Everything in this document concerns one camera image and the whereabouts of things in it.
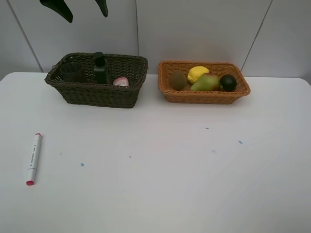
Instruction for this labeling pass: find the dark brown wicker basket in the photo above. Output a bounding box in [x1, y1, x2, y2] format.
[45, 52, 148, 108]

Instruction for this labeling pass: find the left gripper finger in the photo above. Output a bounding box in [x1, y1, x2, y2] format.
[96, 0, 108, 17]
[40, 0, 73, 23]

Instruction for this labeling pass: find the green red pear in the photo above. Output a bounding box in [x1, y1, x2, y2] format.
[190, 73, 219, 91]

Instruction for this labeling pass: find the dark green pump bottle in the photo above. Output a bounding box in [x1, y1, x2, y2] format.
[93, 52, 108, 84]

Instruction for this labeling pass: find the dark green round fruit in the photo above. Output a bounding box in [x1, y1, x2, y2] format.
[219, 74, 237, 92]

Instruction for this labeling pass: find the yellow lemon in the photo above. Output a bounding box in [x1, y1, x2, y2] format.
[187, 66, 209, 84]

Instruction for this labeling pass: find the translucent pink plastic cup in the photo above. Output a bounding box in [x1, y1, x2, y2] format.
[60, 62, 86, 83]

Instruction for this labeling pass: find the brown kiwi fruit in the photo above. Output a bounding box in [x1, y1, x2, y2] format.
[170, 70, 187, 91]

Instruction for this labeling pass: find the pink white-capped bottle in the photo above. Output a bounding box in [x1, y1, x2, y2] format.
[113, 77, 130, 87]

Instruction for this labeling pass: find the white red-capped marker pen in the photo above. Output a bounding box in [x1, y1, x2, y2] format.
[26, 133, 42, 186]

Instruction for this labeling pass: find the orange wicker basket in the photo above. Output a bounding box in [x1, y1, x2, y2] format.
[158, 61, 251, 104]

